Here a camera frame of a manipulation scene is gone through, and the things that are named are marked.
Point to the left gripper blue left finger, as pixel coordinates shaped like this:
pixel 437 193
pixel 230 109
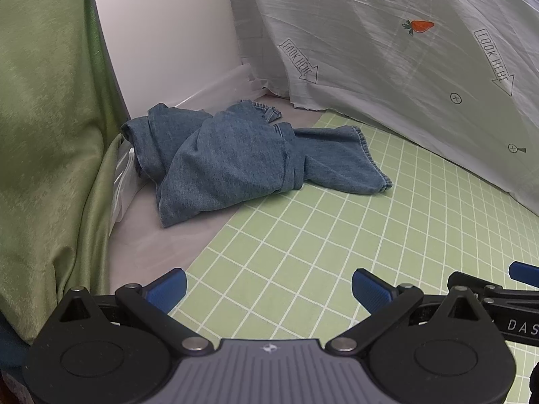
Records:
pixel 167 291

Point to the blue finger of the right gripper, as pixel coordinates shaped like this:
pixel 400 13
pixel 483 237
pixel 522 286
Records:
pixel 523 272

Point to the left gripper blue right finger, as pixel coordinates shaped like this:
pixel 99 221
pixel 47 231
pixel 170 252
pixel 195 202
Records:
pixel 371 291

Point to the blue denim jeans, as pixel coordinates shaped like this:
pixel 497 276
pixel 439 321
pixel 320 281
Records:
pixel 201 162

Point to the green grid cutting mat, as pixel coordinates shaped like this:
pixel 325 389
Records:
pixel 281 267

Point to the green satin curtain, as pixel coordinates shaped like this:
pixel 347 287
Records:
pixel 61 114

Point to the clear plastic bag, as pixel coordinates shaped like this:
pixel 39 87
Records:
pixel 237 84

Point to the white printed carrot sheet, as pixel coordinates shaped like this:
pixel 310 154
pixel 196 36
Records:
pixel 458 77

